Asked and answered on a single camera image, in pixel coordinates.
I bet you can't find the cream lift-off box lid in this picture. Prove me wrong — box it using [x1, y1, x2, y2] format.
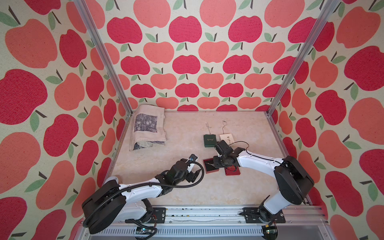
[220, 133, 235, 145]

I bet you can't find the red jewelry box base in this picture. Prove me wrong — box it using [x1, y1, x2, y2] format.
[203, 158, 219, 174]

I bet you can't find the green jewelry box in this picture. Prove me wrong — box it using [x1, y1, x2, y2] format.
[203, 134, 217, 148]

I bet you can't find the red jewelry box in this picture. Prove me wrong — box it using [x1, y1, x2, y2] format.
[225, 166, 241, 176]

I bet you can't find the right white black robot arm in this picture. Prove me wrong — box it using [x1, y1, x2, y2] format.
[213, 140, 315, 222]

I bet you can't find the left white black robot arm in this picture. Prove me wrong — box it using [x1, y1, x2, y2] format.
[82, 155, 205, 234]

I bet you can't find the folded beige patterned cloth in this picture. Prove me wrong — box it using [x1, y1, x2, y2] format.
[129, 105, 167, 151]

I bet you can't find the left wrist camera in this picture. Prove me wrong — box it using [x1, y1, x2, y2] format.
[186, 154, 198, 173]

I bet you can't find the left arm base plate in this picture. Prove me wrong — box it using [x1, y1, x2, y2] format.
[124, 206, 166, 224]

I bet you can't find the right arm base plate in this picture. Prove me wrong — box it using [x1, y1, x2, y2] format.
[239, 207, 286, 224]

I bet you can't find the black corrugated cable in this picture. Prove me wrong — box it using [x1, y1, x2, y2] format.
[82, 160, 205, 240]

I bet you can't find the right aluminium frame post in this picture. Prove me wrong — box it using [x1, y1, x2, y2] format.
[266, 0, 342, 116]

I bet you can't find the aluminium frame post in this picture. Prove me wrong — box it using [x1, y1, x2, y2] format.
[73, 0, 133, 116]
[266, 0, 342, 116]

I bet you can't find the left aluminium frame post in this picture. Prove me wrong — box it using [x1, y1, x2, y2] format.
[73, 0, 133, 116]

